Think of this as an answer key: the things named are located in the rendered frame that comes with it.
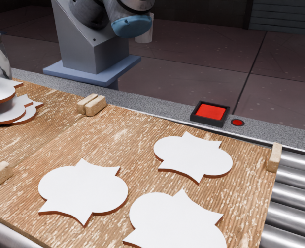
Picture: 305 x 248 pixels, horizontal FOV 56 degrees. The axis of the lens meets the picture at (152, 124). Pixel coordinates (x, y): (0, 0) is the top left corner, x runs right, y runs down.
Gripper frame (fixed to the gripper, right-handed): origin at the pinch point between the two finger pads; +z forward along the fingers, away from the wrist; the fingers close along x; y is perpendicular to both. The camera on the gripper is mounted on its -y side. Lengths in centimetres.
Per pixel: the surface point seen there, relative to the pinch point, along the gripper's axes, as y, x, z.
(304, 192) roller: -62, -19, 8
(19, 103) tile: -3.3, -4.5, 4.9
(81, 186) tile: -34.0, 3.7, 5.7
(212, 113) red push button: -39, -31, 7
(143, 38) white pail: 197, -290, 93
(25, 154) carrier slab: -18.7, 4.1, 6.6
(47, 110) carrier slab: -8.4, -7.9, 6.6
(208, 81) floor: 61, -231, 101
